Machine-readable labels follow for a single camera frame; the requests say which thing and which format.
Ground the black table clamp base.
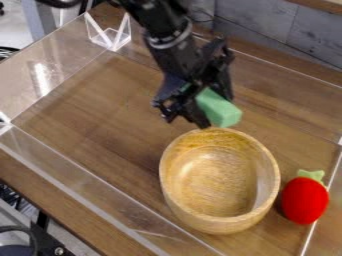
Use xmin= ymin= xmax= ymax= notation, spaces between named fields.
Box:
xmin=0 ymin=219 xmax=78 ymax=256

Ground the brown wooden bowl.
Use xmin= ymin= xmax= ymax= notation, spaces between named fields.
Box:
xmin=159 ymin=128 xmax=281 ymax=234

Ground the red toy strawberry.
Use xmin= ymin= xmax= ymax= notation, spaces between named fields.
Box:
xmin=281 ymin=169 xmax=330 ymax=225

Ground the green rectangular stick block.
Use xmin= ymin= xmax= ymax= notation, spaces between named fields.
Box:
xmin=183 ymin=87 xmax=243 ymax=128

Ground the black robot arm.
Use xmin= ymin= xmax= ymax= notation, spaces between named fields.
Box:
xmin=107 ymin=0 xmax=242 ymax=129

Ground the clear acrylic corner bracket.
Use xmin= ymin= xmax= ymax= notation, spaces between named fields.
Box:
xmin=84 ymin=13 xmax=131 ymax=52

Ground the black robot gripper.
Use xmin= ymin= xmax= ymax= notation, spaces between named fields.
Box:
xmin=150 ymin=36 xmax=234 ymax=129

